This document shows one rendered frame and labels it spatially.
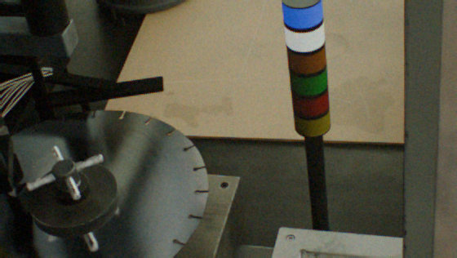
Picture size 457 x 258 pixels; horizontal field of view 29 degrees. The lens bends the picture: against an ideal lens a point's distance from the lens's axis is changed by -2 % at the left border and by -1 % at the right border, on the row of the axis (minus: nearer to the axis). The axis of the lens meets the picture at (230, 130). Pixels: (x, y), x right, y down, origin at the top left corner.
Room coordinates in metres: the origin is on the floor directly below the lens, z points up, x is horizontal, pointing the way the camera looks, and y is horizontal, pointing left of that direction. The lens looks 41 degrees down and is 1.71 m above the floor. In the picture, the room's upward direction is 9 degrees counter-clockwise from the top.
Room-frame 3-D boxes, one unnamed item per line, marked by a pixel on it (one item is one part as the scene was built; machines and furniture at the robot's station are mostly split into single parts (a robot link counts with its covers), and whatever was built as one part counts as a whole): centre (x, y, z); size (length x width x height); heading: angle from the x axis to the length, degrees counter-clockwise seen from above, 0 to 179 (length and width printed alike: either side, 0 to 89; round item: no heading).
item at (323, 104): (0.83, -0.10, 1.02); 0.05 x 0.04 x 0.03; 160
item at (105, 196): (0.79, 0.20, 0.96); 0.11 x 0.11 x 0.03
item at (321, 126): (0.83, -0.10, 0.98); 0.05 x 0.04 x 0.03; 160
